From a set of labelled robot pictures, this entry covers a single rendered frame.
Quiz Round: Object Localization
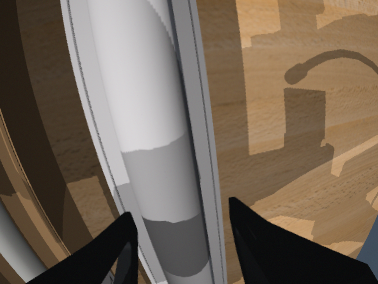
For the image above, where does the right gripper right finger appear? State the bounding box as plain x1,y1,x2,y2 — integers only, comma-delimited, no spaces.
229,197,378,284

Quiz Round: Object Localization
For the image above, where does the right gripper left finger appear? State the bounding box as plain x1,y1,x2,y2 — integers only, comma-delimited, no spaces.
25,212,138,284

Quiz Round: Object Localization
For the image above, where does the white fluorescent tube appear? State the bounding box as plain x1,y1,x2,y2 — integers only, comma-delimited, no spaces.
0,201,47,283

